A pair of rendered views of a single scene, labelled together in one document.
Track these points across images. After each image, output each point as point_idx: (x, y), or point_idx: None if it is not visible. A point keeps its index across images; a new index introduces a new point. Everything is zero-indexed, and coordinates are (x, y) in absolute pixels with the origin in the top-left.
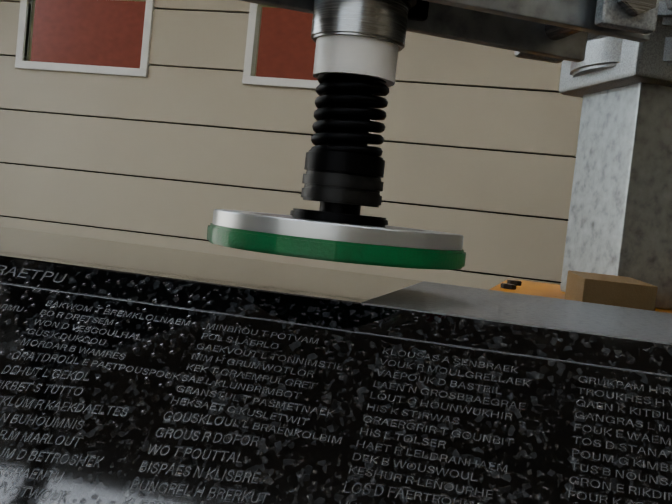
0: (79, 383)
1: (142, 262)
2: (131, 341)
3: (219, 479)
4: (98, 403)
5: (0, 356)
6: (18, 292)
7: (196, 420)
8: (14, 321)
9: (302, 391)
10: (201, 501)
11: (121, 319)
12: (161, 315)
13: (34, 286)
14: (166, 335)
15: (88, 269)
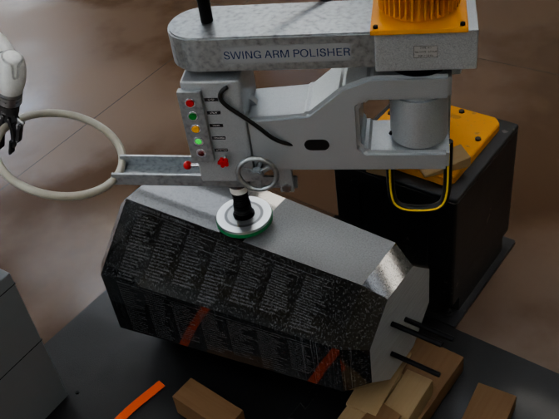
0: (196, 253)
1: (210, 209)
2: (204, 244)
3: (218, 276)
4: (200, 258)
5: (183, 244)
6: (184, 229)
7: (215, 263)
8: (184, 236)
9: (231, 260)
10: (215, 279)
11: (202, 239)
12: (209, 239)
13: (186, 228)
14: (210, 244)
15: (195, 224)
